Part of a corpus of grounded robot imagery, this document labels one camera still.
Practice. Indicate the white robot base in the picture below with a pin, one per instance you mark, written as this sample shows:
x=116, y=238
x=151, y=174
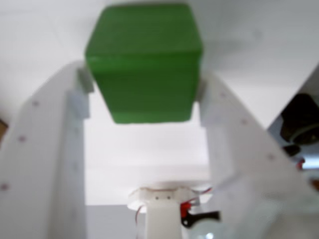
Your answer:
x=139, y=199

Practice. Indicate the green cube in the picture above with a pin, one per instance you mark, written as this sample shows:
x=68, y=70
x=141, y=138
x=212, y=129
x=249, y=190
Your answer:
x=144, y=74

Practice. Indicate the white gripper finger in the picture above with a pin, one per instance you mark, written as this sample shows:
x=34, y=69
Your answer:
x=244, y=161
x=45, y=161

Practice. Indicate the brown cardboard box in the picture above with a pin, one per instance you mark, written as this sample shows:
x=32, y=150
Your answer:
x=2, y=127

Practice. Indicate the black clamp with red tip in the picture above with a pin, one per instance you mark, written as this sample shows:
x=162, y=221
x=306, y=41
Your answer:
x=204, y=215

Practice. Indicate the black round object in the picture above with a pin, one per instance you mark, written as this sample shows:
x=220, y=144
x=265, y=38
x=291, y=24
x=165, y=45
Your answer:
x=301, y=117

